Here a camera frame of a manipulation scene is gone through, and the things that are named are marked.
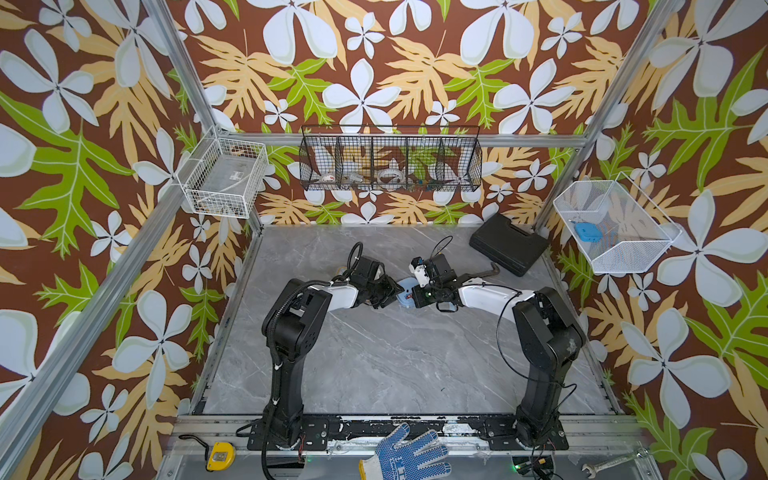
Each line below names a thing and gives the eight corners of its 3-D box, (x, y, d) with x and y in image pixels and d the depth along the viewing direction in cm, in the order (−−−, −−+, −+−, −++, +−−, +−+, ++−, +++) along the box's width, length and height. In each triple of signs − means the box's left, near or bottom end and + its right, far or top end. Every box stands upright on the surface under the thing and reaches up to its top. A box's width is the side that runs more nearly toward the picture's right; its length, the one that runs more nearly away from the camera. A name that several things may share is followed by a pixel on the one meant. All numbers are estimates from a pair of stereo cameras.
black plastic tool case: (466, 246, 117) (469, 237, 113) (493, 222, 126) (497, 212, 122) (521, 281, 106) (527, 272, 102) (546, 252, 115) (552, 242, 111)
